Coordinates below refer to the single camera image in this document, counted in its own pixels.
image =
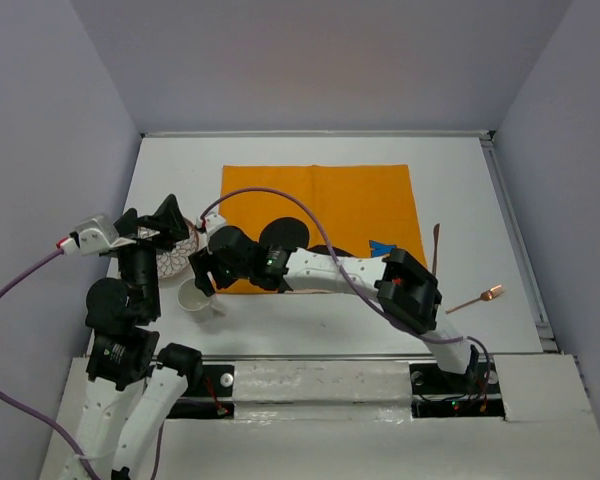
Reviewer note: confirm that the aluminium rail right edge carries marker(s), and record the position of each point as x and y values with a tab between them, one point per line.
539	314

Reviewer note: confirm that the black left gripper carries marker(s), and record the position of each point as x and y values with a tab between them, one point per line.
170	219

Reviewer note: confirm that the orange Mickey placemat cloth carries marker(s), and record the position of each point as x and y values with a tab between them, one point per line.
365	210

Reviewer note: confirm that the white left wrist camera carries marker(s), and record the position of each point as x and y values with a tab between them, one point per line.
95	235

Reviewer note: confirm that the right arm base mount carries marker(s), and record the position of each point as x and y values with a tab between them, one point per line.
434	398

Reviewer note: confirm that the floral brown rimmed plate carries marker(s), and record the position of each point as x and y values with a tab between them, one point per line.
170	263

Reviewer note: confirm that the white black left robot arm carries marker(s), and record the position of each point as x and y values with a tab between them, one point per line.
131	386

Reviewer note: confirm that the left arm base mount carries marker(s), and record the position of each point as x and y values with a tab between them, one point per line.
211	398

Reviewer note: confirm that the copper fork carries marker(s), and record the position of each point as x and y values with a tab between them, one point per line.
485	296

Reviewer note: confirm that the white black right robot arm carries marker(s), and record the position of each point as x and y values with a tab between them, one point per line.
396	286

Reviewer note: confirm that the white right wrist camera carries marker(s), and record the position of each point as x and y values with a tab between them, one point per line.
208	224

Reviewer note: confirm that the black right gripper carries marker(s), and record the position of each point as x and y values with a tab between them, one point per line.
205	262

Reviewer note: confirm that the white ceramic mug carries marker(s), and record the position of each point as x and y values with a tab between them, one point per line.
196	304

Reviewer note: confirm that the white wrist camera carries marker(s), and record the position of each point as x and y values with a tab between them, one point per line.
95	235
208	224

